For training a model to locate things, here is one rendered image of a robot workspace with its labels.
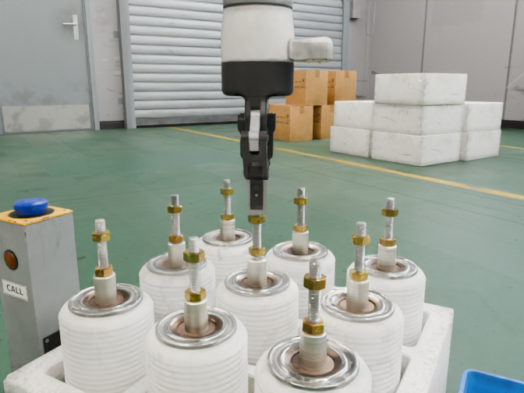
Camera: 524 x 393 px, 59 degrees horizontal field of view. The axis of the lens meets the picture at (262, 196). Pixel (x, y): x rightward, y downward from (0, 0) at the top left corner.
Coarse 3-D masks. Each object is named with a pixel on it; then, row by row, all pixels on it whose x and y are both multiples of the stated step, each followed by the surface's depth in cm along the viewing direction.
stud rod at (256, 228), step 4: (252, 224) 52; (256, 228) 52; (260, 228) 52; (256, 232) 52; (260, 232) 52; (256, 236) 52; (260, 236) 53; (256, 240) 52; (260, 240) 53; (256, 244) 52; (260, 244) 53; (256, 248) 53
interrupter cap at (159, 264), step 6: (156, 258) 61; (162, 258) 61; (150, 264) 59; (156, 264) 59; (162, 264) 59; (186, 264) 60; (204, 264) 59; (150, 270) 57; (156, 270) 57; (162, 270) 57; (168, 270) 57; (174, 270) 57; (180, 270) 57; (186, 270) 57
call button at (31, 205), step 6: (30, 198) 61; (36, 198) 61; (42, 198) 61; (18, 204) 58; (24, 204) 58; (30, 204) 58; (36, 204) 58; (42, 204) 59; (18, 210) 58; (24, 210) 58; (30, 210) 58; (36, 210) 58; (42, 210) 59
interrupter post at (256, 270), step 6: (252, 258) 53; (264, 258) 53; (252, 264) 52; (258, 264) 52; (264, 264) 53; (252, 270) 53; (258, 270) 53; (264, 270) 53; (252, 276) 53; (258, 276) 53; (264, 276) 53; (252, 282) 53; (258, 282) 53; (264, 282) 53
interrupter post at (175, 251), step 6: (168, 246) 58; (174, 246) 58; (180, 246) 58; (168, 252) 59; (174, 252) 58; (180, 252) 58; (168, 258) 59; (174, 258) 58; (180, 258) 58; (168, 264) 59; (174, 264) 58; (180, 264) 59
